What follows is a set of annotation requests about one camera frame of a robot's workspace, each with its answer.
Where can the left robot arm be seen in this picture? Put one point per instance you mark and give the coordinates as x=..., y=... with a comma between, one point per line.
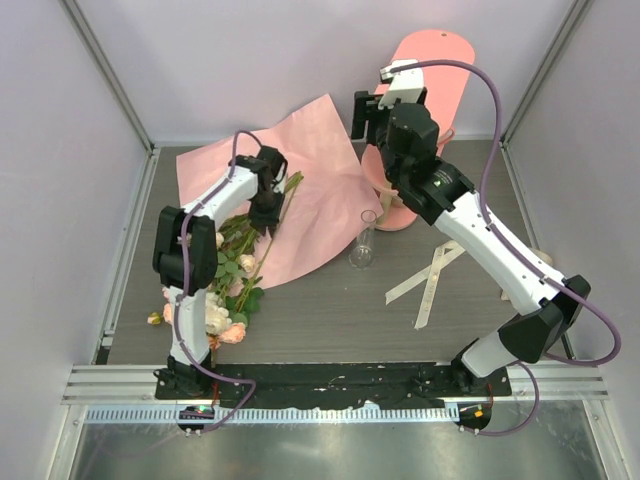
x=186, y=259

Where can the cream ribbon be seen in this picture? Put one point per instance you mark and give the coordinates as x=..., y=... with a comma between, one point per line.
x=430, y=280

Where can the purple pink wrapping paper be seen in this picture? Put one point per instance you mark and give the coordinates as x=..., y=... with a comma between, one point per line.
x=326, y=212

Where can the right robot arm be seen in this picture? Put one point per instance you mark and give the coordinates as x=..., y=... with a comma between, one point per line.
x=546, y=302

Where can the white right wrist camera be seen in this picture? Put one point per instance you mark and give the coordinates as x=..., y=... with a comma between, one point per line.
x=405, y=84

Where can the clear glass vase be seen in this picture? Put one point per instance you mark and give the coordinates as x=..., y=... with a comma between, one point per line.
x=362, y=254

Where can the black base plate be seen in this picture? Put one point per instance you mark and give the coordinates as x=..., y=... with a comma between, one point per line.
x=329, y=386

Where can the aluminium frame post left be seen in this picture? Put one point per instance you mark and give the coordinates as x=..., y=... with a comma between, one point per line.
x=91, y=43

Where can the aluminium frame post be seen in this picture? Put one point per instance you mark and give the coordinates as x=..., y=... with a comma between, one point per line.
x=568, y=27
x=91, y=43

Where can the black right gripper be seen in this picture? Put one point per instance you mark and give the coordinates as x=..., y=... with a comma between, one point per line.
x=366, y=109

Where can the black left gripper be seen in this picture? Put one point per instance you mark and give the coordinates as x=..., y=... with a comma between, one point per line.
x=271, y=220

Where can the rose bouquet flowers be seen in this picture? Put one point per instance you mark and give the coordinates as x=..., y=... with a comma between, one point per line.
x=235, y=292

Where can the fallen small rosebud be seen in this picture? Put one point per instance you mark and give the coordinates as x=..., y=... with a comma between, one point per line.
x=155, y=319

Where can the aluminium front rail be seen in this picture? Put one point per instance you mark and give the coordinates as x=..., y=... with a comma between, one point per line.
x=547, y=380

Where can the slotted cable duct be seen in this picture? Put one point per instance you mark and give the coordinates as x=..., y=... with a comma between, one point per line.
x=199, y=414

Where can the pink three-tier shelf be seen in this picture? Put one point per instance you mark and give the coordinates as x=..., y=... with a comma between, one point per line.
x=417, y=182

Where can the aluminium frame post right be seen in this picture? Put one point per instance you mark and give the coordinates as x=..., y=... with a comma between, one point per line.
x=568, y=27

